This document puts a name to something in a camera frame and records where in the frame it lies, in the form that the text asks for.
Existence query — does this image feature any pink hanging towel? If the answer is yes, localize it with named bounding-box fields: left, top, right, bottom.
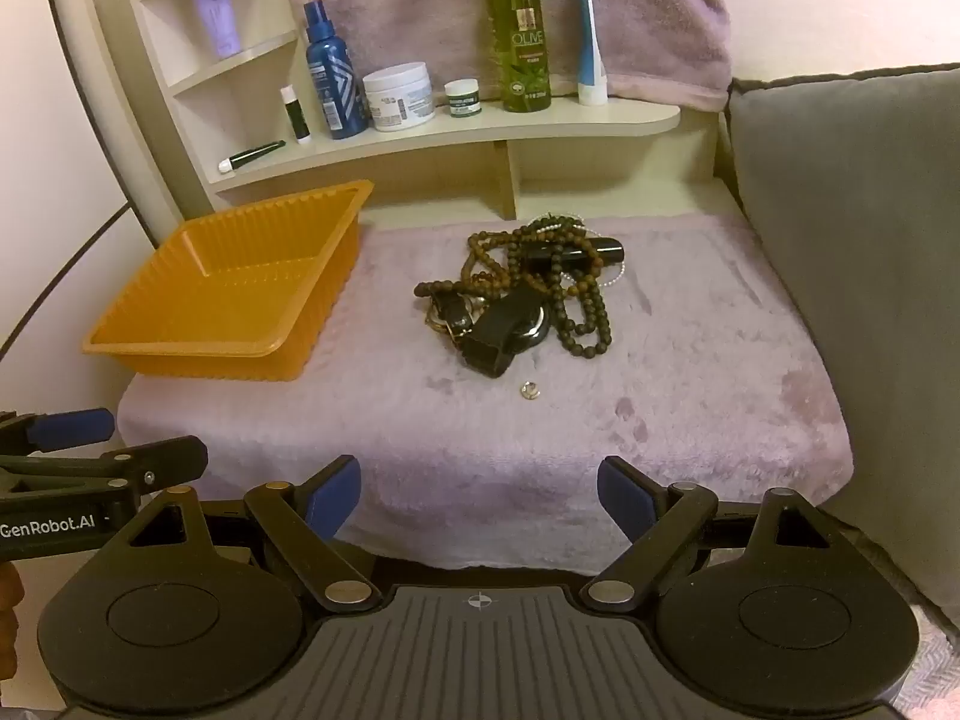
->
left=276, top=0, right=732, bottom=113

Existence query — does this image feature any black key fob with keyring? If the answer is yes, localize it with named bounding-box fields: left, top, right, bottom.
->
left=426, top=292, right=488, bottom=350

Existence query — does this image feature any black wristwatch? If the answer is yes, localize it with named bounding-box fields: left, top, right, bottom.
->
left=459, top=289, right=554, bottom=378

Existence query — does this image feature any green spray bottle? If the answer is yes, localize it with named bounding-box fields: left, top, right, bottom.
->
left=482, top=0, right=554, bottom=113

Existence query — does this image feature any purple cosmetic tube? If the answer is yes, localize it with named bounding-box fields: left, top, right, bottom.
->
left=186, top=0, right=242, bottom=59

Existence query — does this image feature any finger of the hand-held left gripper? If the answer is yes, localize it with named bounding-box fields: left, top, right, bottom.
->
left=0, top=436, right=209, bottom=497
left=0, top=409, right=117, bottom=457

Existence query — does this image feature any grey cushion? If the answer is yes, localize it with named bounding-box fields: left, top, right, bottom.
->
left=724, top=64, right=960, bottom=616

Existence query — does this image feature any orange plastic tray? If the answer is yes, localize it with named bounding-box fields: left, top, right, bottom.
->
left=81, top=180, right=376, bottom=382

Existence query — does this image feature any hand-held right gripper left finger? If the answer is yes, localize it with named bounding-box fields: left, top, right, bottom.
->
left=105, top=456, right=380, bottom=612

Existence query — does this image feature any black cylindrical tube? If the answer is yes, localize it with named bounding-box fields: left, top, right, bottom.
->
left=521, top=237, right=625, bottom=267

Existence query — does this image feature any pink fleece mat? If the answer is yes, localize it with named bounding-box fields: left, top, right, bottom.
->
left=116, top=214, right=856, bottom=571

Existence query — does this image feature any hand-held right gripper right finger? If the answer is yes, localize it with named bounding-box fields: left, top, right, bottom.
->
left=581, top=456, right=856, bottom=608

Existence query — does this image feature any beige wooden shelf unit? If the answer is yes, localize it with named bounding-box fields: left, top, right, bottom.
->
left=37, top=0, right=740, bottom=248

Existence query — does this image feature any white pearl necklace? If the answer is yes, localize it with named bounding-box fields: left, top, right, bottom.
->
left=521, top=214, right=631, bottom=290

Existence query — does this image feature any dark green slim tube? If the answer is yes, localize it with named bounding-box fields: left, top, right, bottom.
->
left=217, top=139, right=287, bottom=173

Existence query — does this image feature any large white cream jar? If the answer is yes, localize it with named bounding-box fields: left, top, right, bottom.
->
left=363, top=61, right=437, bottom=133

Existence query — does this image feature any white-capped green stick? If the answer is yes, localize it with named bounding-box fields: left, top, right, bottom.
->
left=280, top=85, right=311, bottom=143

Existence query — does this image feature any blue spray bottle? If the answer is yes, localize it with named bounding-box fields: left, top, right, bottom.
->
left=302, top=0, right=370, bottom=140

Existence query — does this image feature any grey patterned cloth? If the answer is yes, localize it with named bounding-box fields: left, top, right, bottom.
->
left=896, top=600, right=960, bottom=720

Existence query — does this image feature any person's left hand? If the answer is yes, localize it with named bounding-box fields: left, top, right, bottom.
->
left=0, top=562, right=23, bottom=661

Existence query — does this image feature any small green-label jar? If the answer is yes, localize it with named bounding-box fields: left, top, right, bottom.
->
left=444, top=79, right=481, bottom=118

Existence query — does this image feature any blue and white tube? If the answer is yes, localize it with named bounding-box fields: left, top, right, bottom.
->
left=576, top=0, right=608, bottom=106

